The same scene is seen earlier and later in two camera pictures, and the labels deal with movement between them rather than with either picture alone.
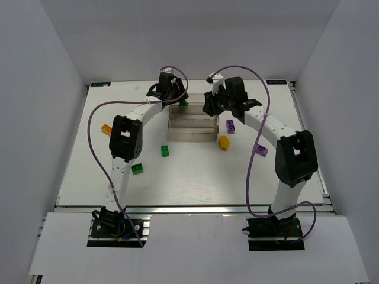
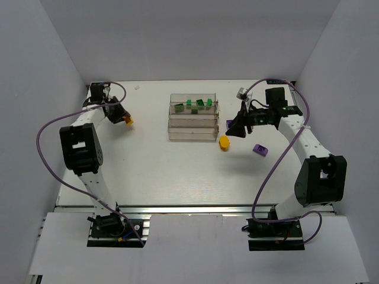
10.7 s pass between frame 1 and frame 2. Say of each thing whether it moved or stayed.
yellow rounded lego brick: stayed
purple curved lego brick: stayed
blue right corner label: stayed
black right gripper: moved
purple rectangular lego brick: stayed
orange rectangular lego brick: moved
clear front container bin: stayed
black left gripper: moved
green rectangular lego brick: moved
